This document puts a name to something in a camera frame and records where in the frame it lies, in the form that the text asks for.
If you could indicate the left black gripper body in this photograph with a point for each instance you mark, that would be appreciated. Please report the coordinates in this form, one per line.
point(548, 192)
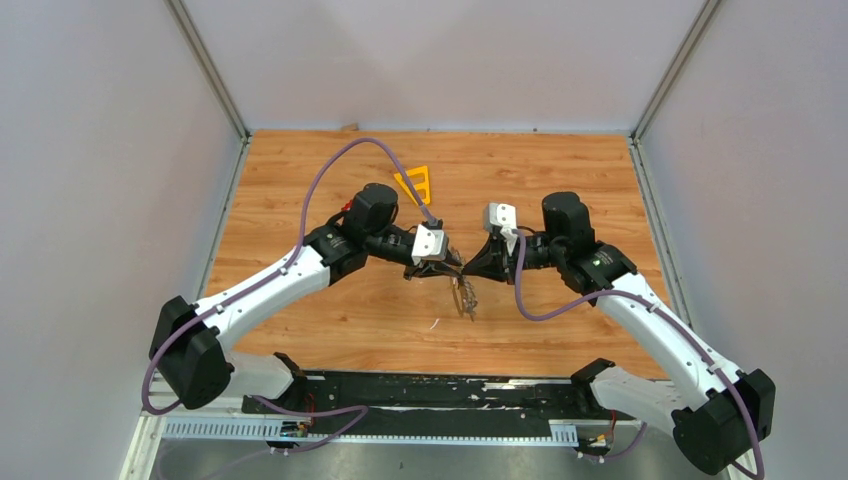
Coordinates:
point(420, 270)

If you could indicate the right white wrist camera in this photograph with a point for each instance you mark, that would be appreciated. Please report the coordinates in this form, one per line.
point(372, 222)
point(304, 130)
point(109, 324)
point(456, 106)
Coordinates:
point(500, 219)

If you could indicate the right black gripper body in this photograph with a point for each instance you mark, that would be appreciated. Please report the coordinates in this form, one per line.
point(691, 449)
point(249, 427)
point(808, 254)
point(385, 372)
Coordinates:
point(506, 265)

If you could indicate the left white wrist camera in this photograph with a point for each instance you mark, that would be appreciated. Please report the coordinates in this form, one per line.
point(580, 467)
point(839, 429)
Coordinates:
point(429, 244)

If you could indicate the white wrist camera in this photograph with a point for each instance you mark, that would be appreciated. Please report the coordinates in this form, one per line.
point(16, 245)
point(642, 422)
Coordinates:
point(500, 219)
point(429, 244)

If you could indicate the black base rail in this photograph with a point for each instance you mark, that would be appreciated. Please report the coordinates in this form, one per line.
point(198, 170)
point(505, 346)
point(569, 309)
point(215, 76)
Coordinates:
point(407, 405)

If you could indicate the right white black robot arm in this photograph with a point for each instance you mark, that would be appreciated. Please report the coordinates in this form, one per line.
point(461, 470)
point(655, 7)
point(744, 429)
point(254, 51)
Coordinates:
point(715, 412)

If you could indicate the yellow triangular plastic piece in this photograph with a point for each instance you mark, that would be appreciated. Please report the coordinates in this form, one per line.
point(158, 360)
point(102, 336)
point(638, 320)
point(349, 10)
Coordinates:
point(415, 182)

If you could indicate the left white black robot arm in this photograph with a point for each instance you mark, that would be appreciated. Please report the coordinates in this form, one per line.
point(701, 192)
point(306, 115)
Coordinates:
point(192, 341)

